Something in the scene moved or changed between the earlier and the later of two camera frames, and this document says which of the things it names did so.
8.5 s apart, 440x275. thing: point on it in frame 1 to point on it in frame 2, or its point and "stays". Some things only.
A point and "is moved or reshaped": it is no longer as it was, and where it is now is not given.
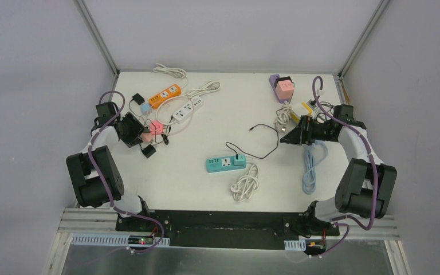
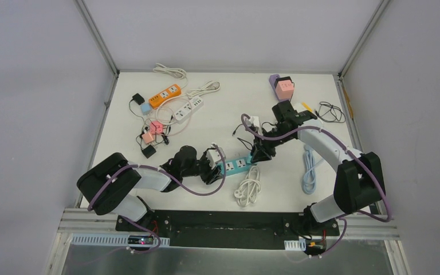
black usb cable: (250, 129) to (245, 141)
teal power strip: (223, 163) is moved or reshaped
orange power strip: (173, 90) stays
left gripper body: (135, 129) to (208, 174)
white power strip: (195, 103) stays
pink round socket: (156, 128) stays
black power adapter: (148, 151) stays
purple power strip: (271, 79) stays
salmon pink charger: (146, 137) stays
